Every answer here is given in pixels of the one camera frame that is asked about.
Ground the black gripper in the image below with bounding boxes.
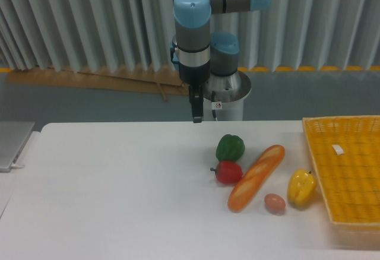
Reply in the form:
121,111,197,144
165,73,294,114
179,62,210,123

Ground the green toy bell pepper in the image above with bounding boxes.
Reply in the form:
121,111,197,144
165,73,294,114
216,134,245,162

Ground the red toy bell pepper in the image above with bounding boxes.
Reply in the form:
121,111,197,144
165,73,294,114
210,160,243,185

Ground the toy baguette bread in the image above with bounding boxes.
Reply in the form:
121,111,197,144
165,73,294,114
227,145,286,213

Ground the brown toy egg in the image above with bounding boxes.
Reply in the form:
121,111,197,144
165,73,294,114
264,194,286,213

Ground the yellow toy bell pepper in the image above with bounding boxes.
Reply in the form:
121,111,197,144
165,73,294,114
287,169,317,207

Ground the yellow woven basket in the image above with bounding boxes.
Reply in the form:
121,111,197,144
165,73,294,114
302,115,379,229

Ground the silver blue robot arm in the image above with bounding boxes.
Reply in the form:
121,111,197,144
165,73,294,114
170,0,271,123

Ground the brown cardboard sheet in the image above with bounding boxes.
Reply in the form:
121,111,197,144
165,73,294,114
1,64,188,101

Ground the grey pleated curtain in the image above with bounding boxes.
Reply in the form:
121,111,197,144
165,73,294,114
1,0,379,72

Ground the white label tag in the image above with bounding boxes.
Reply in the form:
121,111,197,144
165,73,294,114
332,144,344,156

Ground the silver laptop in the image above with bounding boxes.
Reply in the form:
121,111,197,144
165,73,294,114
1,121,34,173

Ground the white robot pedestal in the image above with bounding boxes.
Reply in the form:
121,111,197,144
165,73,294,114
203,71,251,121

